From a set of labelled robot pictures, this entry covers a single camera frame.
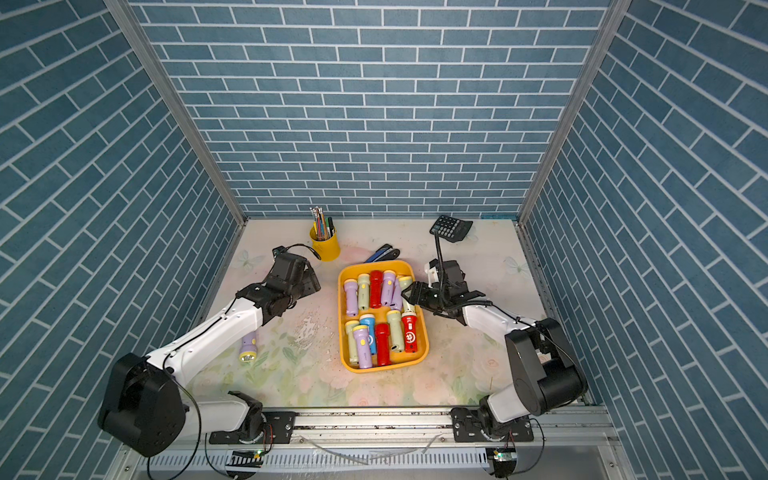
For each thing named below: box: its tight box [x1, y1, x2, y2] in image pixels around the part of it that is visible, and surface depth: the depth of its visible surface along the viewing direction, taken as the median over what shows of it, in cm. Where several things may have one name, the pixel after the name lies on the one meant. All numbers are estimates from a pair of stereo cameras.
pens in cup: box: [309, 206, 335, 241], surface depth 104 cm
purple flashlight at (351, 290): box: [344, 279, 358, 317], surface depth 96 cm
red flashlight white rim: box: [402, 312, 418, 353], surface depth 88 cm
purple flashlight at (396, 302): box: [390, 276, 403, 311], surface depth 96 cm
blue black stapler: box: [364, 243, 401, 263], surface depth 110 cm
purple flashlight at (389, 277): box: [382, 270, 396, 307], surface depth 99 cm
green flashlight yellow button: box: [358, 273, 370, 310], surface depth 98 cm
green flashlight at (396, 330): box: [386, 310, 405, 353], surface depth 89 cm
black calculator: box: [429, 215, 473, 243], surface depth 118 cm
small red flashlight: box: [375, 323, 392, 367], surface depth 87 cm
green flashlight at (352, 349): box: [345, 320, 360, 365], surface depth 86 cm
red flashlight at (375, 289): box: [369, 270, 383, 309], surface depth 98 cm
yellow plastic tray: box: [338, 260, 430, 374], surface depth 91 cm
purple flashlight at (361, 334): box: [353, 325, 372, 369], surface depth 84 cm
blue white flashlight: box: [360, 313, 377, 355], surface depth 88 cm
